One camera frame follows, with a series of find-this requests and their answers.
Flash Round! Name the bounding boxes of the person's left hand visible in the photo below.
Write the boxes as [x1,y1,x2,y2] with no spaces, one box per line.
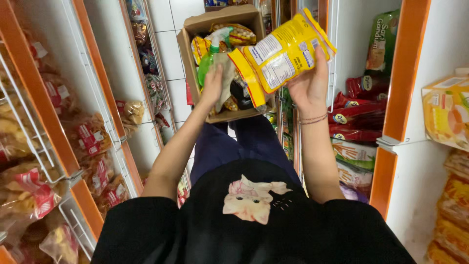
[200,64,225,110]

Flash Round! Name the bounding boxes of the person's right hand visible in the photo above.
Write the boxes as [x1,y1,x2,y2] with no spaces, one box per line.
[287,46,330,112]

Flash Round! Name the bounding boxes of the grey cleaning cloth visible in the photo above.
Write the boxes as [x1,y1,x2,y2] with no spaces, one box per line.
[211,52,237,113]

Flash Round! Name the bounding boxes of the large yellow snack packet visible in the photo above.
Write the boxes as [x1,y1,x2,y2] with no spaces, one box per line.
[227,8,337,109]

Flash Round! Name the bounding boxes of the green spray bottle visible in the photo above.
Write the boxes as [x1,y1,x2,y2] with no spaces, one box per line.
[198,26,234,87]

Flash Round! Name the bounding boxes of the yellow peanut snack packet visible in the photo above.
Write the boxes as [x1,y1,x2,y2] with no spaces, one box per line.
[191,35,214,66]
[210,23,257,47]

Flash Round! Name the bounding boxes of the brown cardboard box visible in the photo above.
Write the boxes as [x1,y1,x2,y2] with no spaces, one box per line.
[177,4,276,124]

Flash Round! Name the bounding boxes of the black bag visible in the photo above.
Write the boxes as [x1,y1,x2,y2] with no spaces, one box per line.
[230,81,254,110]

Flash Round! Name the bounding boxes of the white shelf of mixed sweets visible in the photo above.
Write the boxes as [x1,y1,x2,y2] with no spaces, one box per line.
[119,0,192,208]

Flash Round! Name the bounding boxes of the carton of blue packets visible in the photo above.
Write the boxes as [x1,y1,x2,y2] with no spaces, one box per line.
[204,0,254,12]

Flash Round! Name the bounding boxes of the navy blue trousers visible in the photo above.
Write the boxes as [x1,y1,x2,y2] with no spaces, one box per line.
[190,115,302,186]

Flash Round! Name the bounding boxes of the clear bag of crackers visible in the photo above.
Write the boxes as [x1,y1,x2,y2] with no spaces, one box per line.
[117,100,146,126]

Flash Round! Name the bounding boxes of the red stick snack packet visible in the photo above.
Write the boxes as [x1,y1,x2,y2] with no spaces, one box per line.
[331,92,387,110]
[328,103,387,128]
[346,75,390,99]
[329,125,383,143]

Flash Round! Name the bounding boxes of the orange shelf of biscuit packets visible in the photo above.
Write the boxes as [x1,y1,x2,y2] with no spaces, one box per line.
[271,0,404,220]

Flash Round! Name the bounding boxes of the black shirt with cat print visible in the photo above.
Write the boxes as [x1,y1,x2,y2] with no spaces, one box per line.
[90,158,416,264]

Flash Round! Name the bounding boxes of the green white stick snack packet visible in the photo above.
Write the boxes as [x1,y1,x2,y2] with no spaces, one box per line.
[331,139,377,170]

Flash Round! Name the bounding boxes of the green biscuit packet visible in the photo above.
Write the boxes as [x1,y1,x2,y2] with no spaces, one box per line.
[365,9,401,76]

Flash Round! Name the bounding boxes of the purple snack packet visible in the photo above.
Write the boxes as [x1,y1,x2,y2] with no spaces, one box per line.
[339,181,369,204]

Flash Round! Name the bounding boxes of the orange shelf of chip bags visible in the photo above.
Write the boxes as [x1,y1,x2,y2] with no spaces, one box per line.
[0,0,144,264]

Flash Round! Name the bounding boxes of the orange yellow carton pack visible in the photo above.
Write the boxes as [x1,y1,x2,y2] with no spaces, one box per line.
[421,68,469,152]

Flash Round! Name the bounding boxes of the stack of orange wafer packets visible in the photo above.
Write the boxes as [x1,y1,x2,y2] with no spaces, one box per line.
[426,150,469,264]

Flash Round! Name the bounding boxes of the thin string bracelet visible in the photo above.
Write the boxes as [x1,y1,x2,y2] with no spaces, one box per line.
[298,113,329,125]

